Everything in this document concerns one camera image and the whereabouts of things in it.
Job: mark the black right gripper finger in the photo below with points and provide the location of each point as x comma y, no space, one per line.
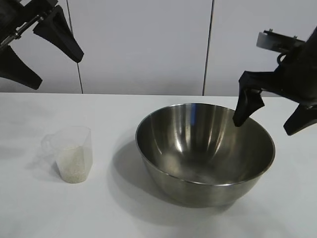
302,119
247,99

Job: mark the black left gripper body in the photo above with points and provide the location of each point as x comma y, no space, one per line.
17,15

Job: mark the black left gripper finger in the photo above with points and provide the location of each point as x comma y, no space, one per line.
17,70
60,37

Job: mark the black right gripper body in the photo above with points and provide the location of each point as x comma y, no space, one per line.
299,74

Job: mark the stainless steel mixing bowl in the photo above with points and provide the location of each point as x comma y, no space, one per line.
205,153

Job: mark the clear plastic measuring cup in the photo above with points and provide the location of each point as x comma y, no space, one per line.
71,138

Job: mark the white rice grains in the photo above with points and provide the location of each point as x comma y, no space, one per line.
74,166

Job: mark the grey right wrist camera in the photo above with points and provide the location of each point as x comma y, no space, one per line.
275,42

